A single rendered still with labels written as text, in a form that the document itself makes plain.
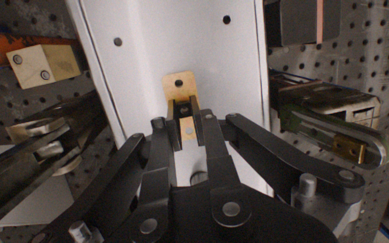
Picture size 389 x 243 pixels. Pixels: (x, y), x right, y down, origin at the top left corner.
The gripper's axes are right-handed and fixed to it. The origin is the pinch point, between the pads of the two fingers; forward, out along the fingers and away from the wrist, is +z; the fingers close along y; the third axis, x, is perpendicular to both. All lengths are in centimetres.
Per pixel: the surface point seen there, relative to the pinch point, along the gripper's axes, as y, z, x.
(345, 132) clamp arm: 15.8, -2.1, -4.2
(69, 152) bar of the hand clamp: -12.9, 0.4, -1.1
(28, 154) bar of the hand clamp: -13.5, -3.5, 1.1
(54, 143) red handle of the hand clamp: -13.4, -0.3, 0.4
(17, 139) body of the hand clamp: -18.5, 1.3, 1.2
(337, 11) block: 22.7, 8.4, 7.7
